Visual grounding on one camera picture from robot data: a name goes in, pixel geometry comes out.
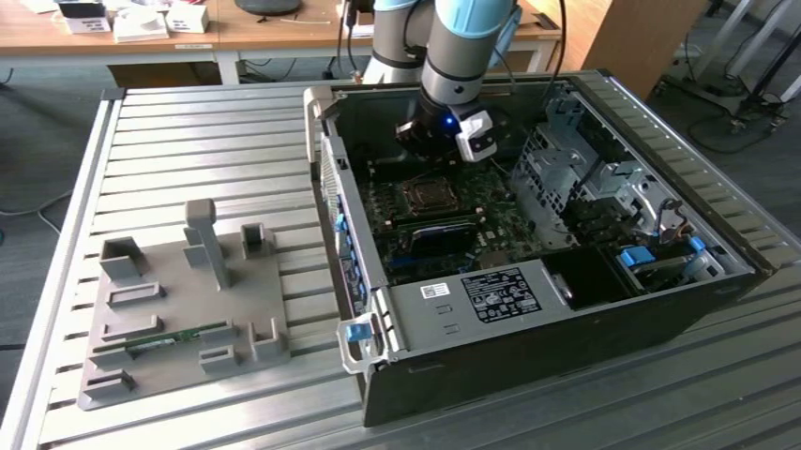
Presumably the CPU with silver top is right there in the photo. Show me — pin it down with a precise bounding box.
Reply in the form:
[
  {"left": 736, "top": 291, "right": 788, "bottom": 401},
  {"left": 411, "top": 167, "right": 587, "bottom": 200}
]
[{"left": 414, "top": 182, "right": 457, "bottom": 208}]

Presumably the metal socket cover frame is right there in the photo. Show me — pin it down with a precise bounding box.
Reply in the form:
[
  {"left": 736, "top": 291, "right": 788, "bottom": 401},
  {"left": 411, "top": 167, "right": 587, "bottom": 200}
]
[{"left": 402, "top": 177, "right": 463, "bottom": 212}]

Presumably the CPU socket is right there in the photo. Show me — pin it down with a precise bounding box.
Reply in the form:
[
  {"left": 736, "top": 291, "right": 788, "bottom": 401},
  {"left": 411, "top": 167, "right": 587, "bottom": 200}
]
[{"left": 398, "top": 176, "right": 463, "bottom": 215}]

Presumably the grey metal disk bay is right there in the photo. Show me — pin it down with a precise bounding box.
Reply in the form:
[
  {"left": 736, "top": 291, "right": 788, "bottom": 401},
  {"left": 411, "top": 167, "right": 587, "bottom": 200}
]
[{"left": 510, "top": 86, "right": 656, "bottom": 249}]

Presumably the green motherboard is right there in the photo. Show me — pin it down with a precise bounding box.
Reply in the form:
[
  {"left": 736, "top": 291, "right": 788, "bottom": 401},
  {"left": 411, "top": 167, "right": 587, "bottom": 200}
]
[{"left": 359, "top": 157, "right": 546, "bottom": 286}]

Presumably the black graphics card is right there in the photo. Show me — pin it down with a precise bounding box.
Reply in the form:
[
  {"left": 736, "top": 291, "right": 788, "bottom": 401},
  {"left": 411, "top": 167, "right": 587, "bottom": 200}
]
[{"left": 403, "top": 220, "right": 481, "bottom": 258}]

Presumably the dark round object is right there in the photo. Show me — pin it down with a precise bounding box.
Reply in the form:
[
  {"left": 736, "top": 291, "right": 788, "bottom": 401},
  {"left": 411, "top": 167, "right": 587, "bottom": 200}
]
[{"left": 234, "top": 0, "right": 303, "bottom": 15}]

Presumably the grey power supply unit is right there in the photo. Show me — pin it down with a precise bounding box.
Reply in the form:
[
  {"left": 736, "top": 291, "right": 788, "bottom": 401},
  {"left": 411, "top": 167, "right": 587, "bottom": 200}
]
[{"left": 381, "top": 261, "right": 574, "bottom": 353}]

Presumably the wooden panel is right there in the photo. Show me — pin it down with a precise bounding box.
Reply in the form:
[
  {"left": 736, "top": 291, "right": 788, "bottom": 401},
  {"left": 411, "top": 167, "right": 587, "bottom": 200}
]
[{"left": 578, "top": 0, "right": 712, "bottom": 99}]

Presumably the hard disk in blue carrier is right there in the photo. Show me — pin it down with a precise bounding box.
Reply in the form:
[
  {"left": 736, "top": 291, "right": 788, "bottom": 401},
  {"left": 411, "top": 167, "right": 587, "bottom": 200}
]
[{"left": 616, "top": 236, "right": 732, "bottom": 292}]

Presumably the blue case latch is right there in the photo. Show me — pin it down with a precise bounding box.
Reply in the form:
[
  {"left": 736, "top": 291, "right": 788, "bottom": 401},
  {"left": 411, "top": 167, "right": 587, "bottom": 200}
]
[{"left": 342, "top": 321, "right": 371, "bottom": 347}]

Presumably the white box with printed text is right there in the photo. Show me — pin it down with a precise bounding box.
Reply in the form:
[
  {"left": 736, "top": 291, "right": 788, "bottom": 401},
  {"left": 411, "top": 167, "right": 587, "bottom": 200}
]
[{"left": 163, "top": 3, "right": 211, "bottom": 35}]

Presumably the white box with round hole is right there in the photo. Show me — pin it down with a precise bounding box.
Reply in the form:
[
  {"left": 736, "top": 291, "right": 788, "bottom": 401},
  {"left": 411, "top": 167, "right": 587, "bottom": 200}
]
[{"left": 111, "top": 7, "right": 171, "bottom": 44}]

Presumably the grey parts rack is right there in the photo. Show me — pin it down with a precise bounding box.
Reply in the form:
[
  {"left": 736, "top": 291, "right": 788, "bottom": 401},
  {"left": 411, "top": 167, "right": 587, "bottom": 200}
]
[{"left": 75, "top": 198, "right": 294, "bottom": 413}]

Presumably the black open PC case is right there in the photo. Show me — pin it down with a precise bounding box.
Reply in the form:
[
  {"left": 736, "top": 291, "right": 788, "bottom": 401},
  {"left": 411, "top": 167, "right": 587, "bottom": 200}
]
[{"left": 303, "top": 68, "right": 801, "bottom": 428}]

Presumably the metal equipment stand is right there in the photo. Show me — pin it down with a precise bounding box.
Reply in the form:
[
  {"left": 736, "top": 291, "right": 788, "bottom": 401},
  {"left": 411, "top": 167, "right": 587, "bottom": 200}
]
[{"left": 650, "top": 0, "right": 801, "bottom": 135}]

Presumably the green RAM stick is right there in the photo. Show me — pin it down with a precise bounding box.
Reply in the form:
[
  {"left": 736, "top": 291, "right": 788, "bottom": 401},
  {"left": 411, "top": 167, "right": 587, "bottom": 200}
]
[{"left": 122, "top": 325, "right": 218, "bottom": 353}]

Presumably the white box with black lid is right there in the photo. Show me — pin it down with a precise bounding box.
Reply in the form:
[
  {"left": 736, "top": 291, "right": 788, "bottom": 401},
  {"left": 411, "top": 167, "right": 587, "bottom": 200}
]
[{"left": 53, "top": 0, "right": 115, "bottom": 36}]

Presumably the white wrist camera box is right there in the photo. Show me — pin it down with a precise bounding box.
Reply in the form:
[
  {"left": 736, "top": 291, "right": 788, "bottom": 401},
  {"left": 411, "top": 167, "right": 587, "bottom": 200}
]
[{"left": 454, "top": 110, "right": 501, "bottom": 164}]

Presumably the black camera cable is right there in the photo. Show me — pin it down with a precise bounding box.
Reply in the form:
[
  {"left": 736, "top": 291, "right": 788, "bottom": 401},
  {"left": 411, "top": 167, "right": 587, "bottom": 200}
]
[{"left": 493, "top": 0, "right": 570, "bottom": 123}]

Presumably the wooden desk white frame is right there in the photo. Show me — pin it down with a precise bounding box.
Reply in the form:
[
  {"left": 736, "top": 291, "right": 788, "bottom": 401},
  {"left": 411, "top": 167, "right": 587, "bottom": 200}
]
[
  {"left": 215, "top": 0, "right": 565, "bottom": 85},
  {"left": 0, "top": 0, "right": 222, "bottom": 60}
]

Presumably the multicoloured wire bundle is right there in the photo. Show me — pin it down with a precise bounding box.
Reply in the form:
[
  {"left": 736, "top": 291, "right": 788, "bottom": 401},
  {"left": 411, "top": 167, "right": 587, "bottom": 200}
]
[{"left": 650, "top": 197, "right": 693, "bottom": 246}]

